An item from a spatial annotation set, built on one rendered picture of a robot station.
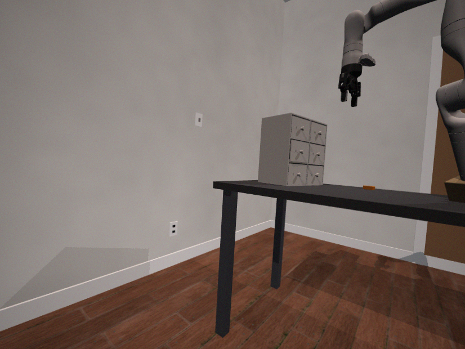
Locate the white small chest of drawers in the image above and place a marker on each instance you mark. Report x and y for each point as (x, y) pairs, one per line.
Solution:
(275, 147)

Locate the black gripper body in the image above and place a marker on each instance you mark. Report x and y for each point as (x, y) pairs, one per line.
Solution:
(354, 71)

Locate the beige drawer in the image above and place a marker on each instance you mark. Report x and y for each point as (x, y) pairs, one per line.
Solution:
(298, 128)
(298, 151)
(314, 175)
(316, 135)
(316, 154)
(297, 174)

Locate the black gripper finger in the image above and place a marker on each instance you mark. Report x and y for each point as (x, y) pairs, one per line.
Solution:
(356, 94)
(344, 87)

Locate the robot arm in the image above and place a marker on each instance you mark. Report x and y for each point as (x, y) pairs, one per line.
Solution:
(450, 98)

